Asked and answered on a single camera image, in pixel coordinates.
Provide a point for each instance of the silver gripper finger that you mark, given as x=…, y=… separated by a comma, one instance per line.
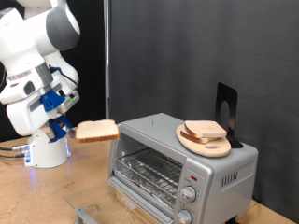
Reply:
x=47, y=130

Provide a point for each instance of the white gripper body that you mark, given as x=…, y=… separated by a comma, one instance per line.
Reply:
x=21, y=119

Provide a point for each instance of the white bread slice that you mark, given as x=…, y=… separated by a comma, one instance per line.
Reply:
x=205, y=128
x=96, y=129
x=193, y=139

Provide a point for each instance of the silver oven dial knob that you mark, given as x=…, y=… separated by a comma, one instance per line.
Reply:
x=188, y=193
x=184, y=217

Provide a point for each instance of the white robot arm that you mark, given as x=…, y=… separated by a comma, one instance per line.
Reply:
x=31, y=37

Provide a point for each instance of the wooden base under oven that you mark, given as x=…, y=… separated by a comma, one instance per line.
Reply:
x=130, y=214

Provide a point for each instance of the silver toaster oven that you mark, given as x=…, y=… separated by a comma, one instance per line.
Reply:
x=218, y=168

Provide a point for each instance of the black fabric curtain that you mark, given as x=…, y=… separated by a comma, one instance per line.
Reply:
x=90, y=62

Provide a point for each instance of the vertical metal pole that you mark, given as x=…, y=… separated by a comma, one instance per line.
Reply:
x=107, y=62

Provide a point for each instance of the crumpled aluminium foil liner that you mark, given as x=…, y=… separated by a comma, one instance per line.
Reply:
x=146, y=186

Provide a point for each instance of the round wooden cutting board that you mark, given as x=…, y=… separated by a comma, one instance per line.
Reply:
x=205, y=149

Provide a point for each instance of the dark grey fabric backdrop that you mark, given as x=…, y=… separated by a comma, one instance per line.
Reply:
x=202, y=46

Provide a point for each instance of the black metal bookend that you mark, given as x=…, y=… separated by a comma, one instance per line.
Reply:
x=233, y=93

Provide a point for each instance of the wrist camera on blue mount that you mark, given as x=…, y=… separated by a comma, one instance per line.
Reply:
x=51, y=101

